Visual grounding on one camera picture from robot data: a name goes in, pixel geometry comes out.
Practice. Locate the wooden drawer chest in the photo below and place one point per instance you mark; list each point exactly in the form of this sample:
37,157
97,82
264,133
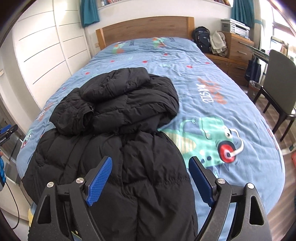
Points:
237,46

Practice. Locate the grey printer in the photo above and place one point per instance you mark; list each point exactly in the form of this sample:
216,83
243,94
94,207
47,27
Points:
236,27

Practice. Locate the white sliding wardrobe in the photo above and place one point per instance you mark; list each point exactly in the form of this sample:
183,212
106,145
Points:
50,46

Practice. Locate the waste bin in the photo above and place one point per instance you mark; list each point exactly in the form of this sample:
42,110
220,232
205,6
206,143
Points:
253,89

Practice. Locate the glass desk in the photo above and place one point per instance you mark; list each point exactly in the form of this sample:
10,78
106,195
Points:
259,54

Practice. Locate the beige cloth on chest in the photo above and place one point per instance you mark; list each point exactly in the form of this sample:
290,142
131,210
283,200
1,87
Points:
218,44

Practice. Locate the low wooden nightstand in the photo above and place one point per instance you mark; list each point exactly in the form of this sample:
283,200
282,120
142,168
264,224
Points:
234,68

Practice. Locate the right teal curtain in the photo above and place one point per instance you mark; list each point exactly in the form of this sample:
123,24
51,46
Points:
243,11

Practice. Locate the teal curtain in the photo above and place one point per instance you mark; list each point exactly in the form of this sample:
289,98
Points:
89,12
243,11

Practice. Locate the dark blue hanging bag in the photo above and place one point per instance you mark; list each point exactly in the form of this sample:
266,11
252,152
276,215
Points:
253,70

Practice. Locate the black puffer jacket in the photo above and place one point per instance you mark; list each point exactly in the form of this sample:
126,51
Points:
148,195

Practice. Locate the wooden headboard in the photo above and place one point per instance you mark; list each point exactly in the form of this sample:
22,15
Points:
154,26

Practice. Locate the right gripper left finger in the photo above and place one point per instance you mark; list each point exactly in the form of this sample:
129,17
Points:
65,209

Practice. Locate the black backpack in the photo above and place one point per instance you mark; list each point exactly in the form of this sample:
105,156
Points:
201,36

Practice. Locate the left teal curtain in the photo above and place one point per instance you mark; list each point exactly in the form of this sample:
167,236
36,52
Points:
89,12

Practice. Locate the blue dinosaur bed cover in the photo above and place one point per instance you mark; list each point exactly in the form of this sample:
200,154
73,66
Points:
216,121

